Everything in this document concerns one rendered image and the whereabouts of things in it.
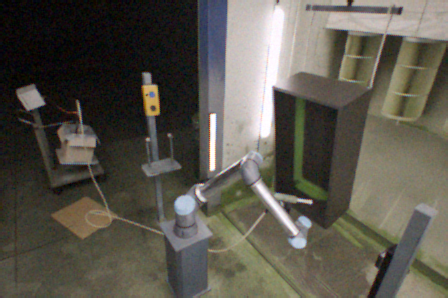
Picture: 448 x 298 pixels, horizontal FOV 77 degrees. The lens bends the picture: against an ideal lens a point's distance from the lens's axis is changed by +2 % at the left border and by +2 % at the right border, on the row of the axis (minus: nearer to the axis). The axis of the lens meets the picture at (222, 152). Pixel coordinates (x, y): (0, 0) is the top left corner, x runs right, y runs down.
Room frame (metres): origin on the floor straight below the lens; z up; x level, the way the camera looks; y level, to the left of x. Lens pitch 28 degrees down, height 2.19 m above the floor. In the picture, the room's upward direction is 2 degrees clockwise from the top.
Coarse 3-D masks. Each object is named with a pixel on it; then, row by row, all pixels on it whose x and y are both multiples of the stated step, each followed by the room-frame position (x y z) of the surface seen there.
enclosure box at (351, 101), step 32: (288, 96) 2.31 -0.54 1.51; (320, 96) 1.88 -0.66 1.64; (352, 96) 1.82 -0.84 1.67; (288, 128) 2.35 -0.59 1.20; (320, 128) 2.26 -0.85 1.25; (352, 128) 1.84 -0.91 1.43; (288, 160) 2.40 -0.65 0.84; (320, 160) 2.28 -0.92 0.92; (352, 160) 1.93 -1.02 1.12; (288, 192) 2.35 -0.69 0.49; (320, 192) 2.31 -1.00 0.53; (320, 224) 1.91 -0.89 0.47
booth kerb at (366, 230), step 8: (344, 216) 2.46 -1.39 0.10; (352, 216) 2.40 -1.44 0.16; (352, 224) 2.37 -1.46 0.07; (360, 224) 2.31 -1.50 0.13; (368, 232) 2.22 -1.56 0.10; (376, 232) 2.16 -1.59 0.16; (376, 240) 2.14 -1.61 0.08; (384, 240) 2.09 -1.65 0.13; (416, 264) 1.83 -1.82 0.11; (424, 264) 1.78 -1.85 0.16; (424, 272) 1.76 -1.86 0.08; (432, 272) 1.72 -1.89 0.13; (432, 280) 1.70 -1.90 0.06; (440, 280) 1.66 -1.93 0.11
